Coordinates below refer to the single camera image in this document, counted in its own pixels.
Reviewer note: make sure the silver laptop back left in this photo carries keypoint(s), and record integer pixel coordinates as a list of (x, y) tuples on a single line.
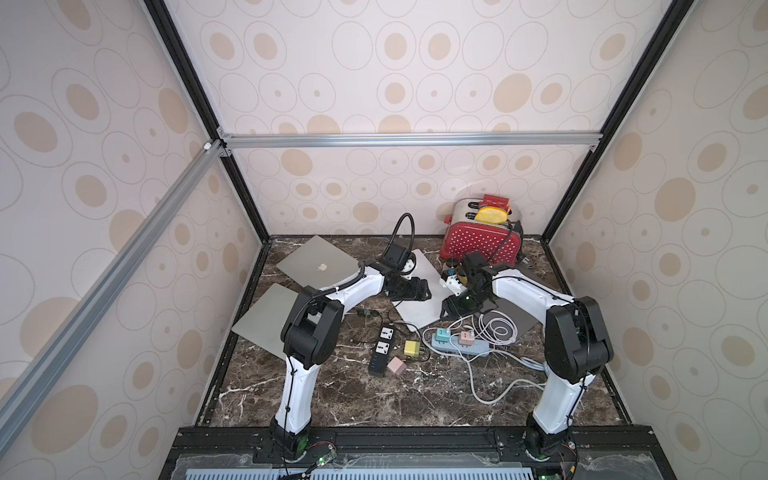
[(319, 264)]

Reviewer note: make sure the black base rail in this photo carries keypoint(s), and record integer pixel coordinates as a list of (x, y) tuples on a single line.
[(592, 452)]

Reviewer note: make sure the horizontal aluminium frame bar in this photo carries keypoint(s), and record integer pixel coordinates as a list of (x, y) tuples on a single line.
[(429, 139)]

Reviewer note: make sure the white laptop centre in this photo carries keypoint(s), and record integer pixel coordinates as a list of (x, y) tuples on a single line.
[(420, 314)]

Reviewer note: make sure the silver laptop front left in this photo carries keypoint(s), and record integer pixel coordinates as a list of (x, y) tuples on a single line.
[(262, 324)]

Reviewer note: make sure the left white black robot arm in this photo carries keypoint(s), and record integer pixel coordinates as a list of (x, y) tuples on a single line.
[(310, 334)]

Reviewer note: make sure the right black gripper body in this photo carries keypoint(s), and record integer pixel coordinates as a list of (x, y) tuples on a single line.
[(459, 301)]

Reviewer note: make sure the red toast toy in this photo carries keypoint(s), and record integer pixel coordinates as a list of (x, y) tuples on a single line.
[(494, 201)]

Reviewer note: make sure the pink charger on blue strip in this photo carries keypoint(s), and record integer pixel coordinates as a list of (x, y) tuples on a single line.
[(466, 338)]

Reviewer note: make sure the dark grey laptop right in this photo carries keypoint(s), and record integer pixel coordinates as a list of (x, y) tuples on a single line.
[(516, 312)]

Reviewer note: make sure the red toaster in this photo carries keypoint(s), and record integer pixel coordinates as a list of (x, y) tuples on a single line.
[(499, 243)]

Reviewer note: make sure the black power strip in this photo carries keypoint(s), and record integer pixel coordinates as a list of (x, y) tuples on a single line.
[(381, 353)]

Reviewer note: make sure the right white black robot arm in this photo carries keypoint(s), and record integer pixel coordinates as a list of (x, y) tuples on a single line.
[(576, 342)]

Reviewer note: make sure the light blue power strip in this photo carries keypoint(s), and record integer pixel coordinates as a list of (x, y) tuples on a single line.
[(453, 346)]

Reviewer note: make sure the pink charger plug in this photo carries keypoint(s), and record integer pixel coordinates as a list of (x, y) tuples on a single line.
[(396, 367)]

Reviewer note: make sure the diagonal aluminium frame bar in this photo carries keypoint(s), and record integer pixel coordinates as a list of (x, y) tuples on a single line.
[(21, 403)]

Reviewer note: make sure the silver laptop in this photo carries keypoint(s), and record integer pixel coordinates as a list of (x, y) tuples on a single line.
[(319, 264), (262, 324)]

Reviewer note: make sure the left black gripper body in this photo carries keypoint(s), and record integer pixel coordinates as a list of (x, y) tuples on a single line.
[(405, 289)]

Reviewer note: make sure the green charger plug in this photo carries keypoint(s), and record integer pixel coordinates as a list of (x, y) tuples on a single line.
[(442, 335)]

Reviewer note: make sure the yellow charger plug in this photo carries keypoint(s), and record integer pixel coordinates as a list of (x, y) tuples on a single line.
[(412, 349)]

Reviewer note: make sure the yellow toast toy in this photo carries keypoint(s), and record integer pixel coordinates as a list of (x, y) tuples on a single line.
[(492, 215)]

